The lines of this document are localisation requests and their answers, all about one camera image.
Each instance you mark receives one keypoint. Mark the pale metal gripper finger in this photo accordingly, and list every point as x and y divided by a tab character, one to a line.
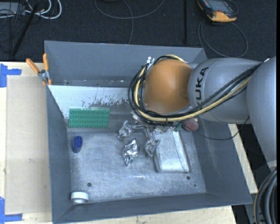
127	129
151	143

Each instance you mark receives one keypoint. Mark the pale grey rectangular block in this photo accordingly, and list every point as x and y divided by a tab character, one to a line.
169	153

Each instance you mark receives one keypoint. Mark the crumpled silver foil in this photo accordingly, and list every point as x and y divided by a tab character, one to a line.
131	151

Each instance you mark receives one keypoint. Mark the green studded flat block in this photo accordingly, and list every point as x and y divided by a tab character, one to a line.
89	118

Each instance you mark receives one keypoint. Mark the grey metal bin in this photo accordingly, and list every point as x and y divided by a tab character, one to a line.
102	171

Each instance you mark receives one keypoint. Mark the blue small cylinder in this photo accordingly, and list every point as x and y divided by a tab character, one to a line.
77	143

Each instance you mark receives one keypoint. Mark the white tape roll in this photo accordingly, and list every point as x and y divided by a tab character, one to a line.
79	197

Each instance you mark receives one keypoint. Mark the pale cardboard board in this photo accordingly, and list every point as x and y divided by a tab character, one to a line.
27	143

